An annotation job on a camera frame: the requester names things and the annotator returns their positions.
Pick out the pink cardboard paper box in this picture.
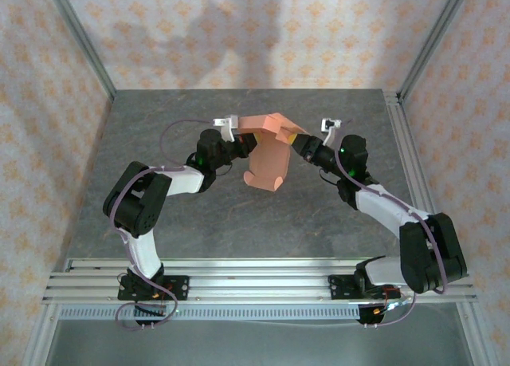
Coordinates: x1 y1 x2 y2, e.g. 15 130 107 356
237 112 308 192

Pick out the aluminium side rail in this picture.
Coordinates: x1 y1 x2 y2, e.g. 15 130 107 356
383 92 438 216

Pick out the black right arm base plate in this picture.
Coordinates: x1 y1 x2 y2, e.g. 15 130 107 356
327 273 404 302

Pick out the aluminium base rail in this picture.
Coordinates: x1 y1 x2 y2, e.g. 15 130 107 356
41 257 478 304

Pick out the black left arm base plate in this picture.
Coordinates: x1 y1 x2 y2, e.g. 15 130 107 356
116 274 190 302

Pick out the aluminium frame post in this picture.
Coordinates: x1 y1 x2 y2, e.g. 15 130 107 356
41 0 117 100
397 0 472 100
455 301 492 366
22 301 61 366

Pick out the grey slotted cable duct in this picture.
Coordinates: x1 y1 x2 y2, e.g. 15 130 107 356
57 303 362 321

